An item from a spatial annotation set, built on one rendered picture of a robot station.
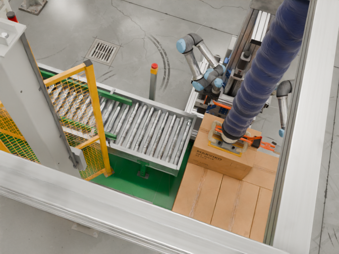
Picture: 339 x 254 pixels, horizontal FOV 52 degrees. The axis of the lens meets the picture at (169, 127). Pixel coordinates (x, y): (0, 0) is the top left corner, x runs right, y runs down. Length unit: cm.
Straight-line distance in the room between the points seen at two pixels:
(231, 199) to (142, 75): 218
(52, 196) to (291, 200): 65
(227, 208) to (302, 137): 257
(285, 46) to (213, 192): 194
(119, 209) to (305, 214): 54
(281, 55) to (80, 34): 367
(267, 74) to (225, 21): 338
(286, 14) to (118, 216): 158
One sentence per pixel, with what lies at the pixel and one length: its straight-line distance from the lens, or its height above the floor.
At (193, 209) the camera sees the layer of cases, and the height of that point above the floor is 54.
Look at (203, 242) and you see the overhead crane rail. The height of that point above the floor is 320.
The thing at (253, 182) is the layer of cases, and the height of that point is 54.
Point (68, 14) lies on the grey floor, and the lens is 570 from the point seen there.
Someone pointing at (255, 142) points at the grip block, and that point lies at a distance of 340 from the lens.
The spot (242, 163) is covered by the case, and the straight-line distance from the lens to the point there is 344.
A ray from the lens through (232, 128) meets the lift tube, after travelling 313.
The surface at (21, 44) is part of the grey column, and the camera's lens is 148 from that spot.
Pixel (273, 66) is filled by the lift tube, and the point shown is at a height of 225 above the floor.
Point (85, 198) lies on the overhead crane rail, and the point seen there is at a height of 320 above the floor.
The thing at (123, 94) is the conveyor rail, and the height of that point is 59.
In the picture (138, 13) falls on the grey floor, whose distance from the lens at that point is 567.
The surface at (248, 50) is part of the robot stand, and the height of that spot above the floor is 154.
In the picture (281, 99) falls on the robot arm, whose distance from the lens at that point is 315.
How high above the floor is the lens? 401
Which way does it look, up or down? 62 degrees down
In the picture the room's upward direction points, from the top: 11 degrees clockwise
